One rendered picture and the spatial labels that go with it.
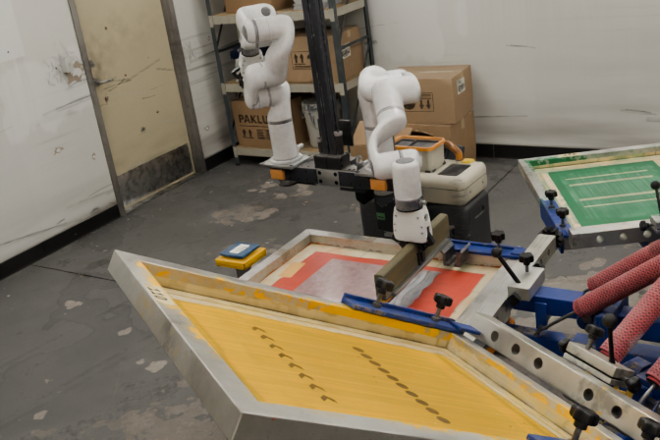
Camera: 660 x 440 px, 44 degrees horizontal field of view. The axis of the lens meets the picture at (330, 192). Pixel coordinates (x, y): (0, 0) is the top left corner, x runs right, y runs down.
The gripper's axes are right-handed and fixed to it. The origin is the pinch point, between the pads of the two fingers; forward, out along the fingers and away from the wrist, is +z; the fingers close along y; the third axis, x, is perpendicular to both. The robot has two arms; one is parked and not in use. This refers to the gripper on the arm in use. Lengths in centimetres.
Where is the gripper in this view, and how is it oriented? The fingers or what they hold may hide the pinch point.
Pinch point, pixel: (414, 255)
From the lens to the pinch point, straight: 230.0
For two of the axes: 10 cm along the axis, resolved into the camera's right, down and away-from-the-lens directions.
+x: -5.2, 3.7, -7.7
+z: 1.4, 9.2, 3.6
